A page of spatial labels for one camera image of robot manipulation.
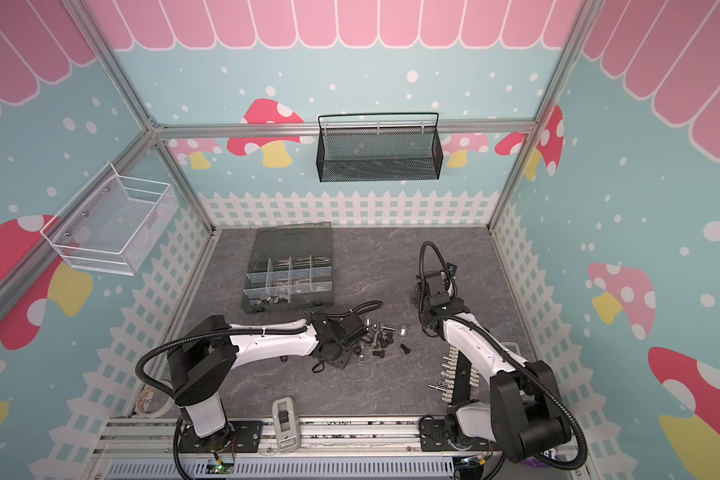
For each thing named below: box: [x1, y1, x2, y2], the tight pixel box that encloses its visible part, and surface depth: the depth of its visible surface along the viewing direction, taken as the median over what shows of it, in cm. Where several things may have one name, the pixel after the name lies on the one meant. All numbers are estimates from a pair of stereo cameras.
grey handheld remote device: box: [272, 397, 301, 453], surface depth 75 cm
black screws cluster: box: [370, 331, 394, 358], surface depth 93 cm
